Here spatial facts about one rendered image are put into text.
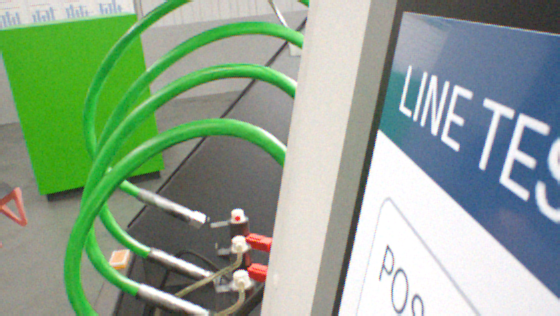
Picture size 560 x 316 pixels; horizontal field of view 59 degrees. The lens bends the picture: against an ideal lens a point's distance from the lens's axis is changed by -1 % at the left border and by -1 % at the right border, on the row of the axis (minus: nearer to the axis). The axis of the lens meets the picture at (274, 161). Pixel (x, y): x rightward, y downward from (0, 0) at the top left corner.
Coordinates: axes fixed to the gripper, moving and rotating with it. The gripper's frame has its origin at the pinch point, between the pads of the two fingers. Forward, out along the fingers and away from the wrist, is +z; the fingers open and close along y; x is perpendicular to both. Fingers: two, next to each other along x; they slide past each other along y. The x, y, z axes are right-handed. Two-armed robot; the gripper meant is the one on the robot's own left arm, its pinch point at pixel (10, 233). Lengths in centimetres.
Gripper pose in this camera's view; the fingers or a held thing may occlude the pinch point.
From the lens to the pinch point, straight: 114.9
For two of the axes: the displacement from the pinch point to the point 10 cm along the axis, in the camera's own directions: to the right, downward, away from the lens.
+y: 0.5, -3.4, 9.4
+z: 5.4, 8.0, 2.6
